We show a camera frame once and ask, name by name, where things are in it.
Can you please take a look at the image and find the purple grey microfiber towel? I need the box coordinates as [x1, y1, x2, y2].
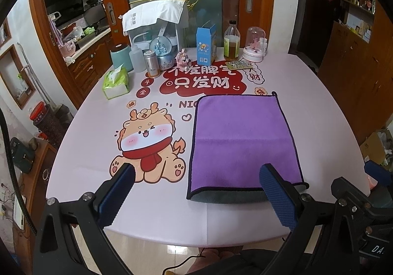
[186, 92, 309, 204]

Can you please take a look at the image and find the red lidded bucket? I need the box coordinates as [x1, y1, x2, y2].
[29, 102, 47, 121]

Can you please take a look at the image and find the pink cartoon tablecloth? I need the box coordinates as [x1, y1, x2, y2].
[47, 53, 370, 247]

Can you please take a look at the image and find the green tissue pack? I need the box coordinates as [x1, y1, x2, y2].
[102, 65, 130, 100]

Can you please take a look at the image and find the pill blister pack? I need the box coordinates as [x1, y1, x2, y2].
[225, 59, 253, 70]

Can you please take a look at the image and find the glass dome pink ornament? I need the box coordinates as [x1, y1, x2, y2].
[242, 26, 267, 63]

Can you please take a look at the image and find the translucent plastic squeeze bottle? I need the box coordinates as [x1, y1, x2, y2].
[129, 44, 146, 72]

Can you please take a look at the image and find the teal cylindrical container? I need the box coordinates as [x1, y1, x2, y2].
[110, 44, 133, 72]

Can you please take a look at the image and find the silver drink can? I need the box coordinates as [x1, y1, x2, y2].
[143, 50, 160, 78]

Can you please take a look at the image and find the amber liquid glass bottle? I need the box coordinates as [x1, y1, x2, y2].
[223, 20, 240, 61]

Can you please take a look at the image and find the pink toy figurine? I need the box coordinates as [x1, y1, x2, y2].
[175, 48, 192, 72]

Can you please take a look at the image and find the blue snow globe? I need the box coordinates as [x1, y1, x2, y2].
[149, 36, 175, 71]

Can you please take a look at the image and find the blue paper carton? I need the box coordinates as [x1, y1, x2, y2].
[196, 21, 216, 66]

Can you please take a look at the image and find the white appliance with cloth cover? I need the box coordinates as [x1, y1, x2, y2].
[121, 0, 188, 50]

